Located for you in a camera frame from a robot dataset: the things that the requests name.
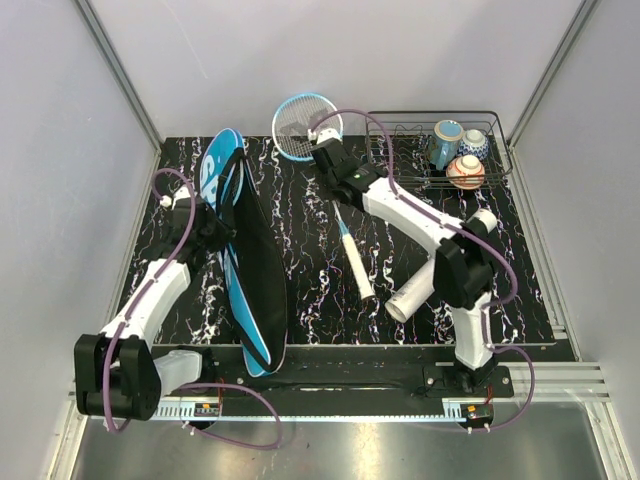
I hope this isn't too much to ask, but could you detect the blue sport racket bag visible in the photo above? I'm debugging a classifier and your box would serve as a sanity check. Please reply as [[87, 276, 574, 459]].
[[197, 128, 289, 378]]

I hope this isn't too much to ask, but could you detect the blue badminton racket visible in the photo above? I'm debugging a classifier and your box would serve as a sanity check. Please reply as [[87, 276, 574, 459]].
[[271, 92, 375, 301]]

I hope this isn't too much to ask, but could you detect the white shuttlecock tube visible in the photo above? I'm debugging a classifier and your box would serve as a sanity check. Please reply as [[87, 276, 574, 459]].
[[374, 201, 497, 327]]

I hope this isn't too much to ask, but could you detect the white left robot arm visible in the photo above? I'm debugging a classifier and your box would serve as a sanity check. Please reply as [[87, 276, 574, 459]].
[[73, 186, 222, 421]]

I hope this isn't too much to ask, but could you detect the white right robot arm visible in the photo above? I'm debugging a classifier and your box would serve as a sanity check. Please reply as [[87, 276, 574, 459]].
[[311, 135, 496, 397]]

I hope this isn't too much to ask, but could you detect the blue ceramic mug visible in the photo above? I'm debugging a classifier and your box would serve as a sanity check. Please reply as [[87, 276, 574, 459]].
[[426, 120, 464, 170]]

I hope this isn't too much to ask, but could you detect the red white patterned bowl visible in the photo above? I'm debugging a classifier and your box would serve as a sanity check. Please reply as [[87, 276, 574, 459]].
[[446, 155, 485, 190]]

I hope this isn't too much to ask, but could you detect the blue white patterned bowl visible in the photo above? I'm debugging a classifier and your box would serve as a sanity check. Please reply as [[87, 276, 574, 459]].
[[457, 129, 489, 162]]

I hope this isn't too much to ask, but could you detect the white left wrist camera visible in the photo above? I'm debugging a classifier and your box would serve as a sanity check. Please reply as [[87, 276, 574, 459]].
[[159, 185, 197, 210]]

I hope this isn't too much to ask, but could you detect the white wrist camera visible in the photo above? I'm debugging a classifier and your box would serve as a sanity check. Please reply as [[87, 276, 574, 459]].
[[159, 185, 197, 210], [307, 127, 342, 148]]

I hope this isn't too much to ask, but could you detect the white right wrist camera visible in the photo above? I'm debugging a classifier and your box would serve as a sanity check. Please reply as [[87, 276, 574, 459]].
[[307, 127, 342, 148]]

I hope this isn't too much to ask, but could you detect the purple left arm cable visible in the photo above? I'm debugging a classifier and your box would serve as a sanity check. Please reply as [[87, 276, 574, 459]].
[[102, 167, 284, 450]]

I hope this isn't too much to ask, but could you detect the black wire dish basket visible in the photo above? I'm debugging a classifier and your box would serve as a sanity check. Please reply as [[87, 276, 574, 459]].
[[365, 110, 513, 190]]

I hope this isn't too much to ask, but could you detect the aluminium frame post left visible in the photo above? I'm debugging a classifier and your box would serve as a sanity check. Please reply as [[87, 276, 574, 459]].
[[69, 0, 164, 146]]

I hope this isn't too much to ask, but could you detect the aluminium frame post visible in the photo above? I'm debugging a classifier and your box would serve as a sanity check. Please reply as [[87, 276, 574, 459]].
[[69, 0, 164, 146], [505, 0, 604, 146]]

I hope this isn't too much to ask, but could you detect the aluminium frame post right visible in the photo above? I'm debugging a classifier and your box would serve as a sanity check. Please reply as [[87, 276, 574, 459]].
[[505, 0, 604, 146]]

